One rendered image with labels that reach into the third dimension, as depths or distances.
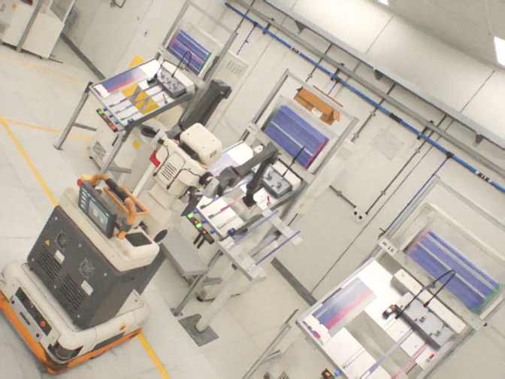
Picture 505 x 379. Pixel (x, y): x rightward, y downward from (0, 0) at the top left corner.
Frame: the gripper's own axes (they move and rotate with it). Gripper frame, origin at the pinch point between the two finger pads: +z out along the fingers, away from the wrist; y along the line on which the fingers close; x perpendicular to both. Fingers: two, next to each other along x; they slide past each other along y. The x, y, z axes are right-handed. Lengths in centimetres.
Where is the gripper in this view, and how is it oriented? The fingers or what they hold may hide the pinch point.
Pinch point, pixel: (249, 207)
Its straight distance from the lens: 316.7
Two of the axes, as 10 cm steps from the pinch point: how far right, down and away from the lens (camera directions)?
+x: -7.7, 4.6, -4.4
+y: -6.3, -6.1, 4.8
